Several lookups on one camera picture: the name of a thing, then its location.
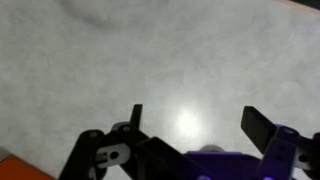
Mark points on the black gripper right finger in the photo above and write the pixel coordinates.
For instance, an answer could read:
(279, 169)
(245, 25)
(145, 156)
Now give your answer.
(258, 130)

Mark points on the orange flat object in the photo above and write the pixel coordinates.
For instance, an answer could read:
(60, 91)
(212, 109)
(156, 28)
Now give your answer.
(16, 170)

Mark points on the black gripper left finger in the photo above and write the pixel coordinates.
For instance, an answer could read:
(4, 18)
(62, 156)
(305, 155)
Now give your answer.
(133, 150)

